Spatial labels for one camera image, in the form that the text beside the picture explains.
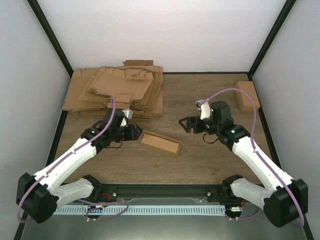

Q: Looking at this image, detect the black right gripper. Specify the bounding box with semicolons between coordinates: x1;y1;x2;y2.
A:
179;115;221;135

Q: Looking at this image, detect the brown cardboard box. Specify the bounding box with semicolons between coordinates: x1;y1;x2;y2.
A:
234;80;261;112
140;130;182;157

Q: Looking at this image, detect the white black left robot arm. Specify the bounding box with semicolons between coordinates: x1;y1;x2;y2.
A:
16;109;142;224

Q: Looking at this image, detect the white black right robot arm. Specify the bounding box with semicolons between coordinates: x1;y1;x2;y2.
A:
179;101;309;228

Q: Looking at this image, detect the folded brown cardboard box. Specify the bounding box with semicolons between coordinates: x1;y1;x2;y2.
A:
234;80;261;112

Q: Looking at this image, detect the stack of flat cardboard blanks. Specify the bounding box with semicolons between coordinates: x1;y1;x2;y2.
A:
62;59;164;119

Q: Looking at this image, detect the light blue slotted strip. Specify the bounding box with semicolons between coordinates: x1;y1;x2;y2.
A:
54;205;226;216

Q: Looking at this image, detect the clear acrylic front plate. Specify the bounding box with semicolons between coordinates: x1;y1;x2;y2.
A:
21;213;307;240

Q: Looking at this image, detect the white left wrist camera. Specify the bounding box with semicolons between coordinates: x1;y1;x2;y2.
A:
120;109;133;127

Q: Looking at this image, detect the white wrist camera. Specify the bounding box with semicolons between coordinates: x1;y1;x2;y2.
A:
195;99;212;120
120;109;133;127

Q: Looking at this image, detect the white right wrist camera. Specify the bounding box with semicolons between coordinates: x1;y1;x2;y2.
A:
195;99;212;120

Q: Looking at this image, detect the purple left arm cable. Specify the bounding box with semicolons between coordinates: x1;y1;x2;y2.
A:
16;96;130;223

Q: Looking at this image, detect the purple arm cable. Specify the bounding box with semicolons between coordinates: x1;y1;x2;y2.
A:
16;96;130;223
204;87;306;226

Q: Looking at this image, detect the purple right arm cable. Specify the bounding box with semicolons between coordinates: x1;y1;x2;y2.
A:
204;87;306;226

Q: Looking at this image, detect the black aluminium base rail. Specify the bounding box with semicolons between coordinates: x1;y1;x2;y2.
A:
82;183;297;204

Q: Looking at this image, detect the black right corner frame post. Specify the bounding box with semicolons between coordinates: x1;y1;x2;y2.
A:
247;0;297;81

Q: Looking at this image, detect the black corner frame post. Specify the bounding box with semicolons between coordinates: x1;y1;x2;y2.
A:
27;0;74;77
247;0;297;81

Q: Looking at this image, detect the black left corner frame post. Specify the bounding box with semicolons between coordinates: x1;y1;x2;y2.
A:
27;0;74;77

